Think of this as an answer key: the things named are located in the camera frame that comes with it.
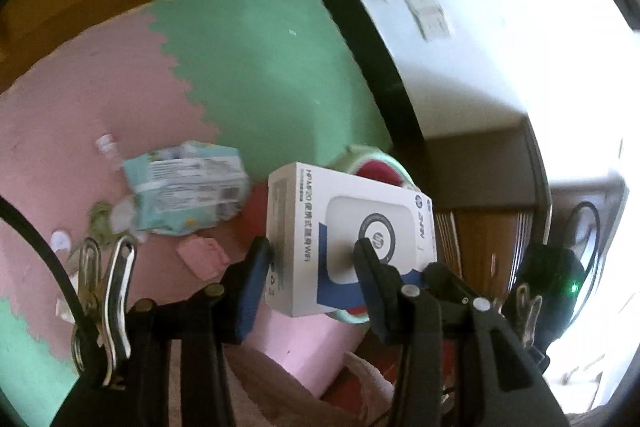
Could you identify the pink foam floor mat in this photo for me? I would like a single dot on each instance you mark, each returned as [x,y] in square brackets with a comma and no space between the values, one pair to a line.
[75,107]

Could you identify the pink paper piece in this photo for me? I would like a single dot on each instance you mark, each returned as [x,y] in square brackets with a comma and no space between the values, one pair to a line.
[205,257]

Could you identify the clear wrapper with red print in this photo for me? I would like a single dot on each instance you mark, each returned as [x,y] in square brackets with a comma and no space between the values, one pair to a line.
[107,146]

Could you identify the small round white object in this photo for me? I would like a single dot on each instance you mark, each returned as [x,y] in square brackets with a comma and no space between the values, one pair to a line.
[60,241]

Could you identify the olive green wrapper scrap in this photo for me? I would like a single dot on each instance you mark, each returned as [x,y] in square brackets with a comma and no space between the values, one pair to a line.
[101,219]

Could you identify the red bin with green rim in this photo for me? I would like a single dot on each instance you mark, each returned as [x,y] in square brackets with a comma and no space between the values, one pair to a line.
[380,172]

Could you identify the crumpled white tissue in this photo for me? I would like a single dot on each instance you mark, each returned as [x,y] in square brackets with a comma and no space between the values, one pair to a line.
[125,219]

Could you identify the green foam floor mat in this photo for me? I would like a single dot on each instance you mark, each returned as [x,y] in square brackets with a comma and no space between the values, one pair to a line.
[30,347]
[260,57]

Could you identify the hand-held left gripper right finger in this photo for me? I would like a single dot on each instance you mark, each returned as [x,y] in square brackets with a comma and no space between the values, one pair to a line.
[375,292]

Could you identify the light blue wet wipes pack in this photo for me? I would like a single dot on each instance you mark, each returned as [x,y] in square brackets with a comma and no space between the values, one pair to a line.
[185,192]

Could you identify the white and blue device box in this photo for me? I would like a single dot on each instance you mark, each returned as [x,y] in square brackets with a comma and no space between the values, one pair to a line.
[310,217]

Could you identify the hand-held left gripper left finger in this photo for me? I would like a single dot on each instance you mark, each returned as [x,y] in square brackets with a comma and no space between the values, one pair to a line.
[252,292]

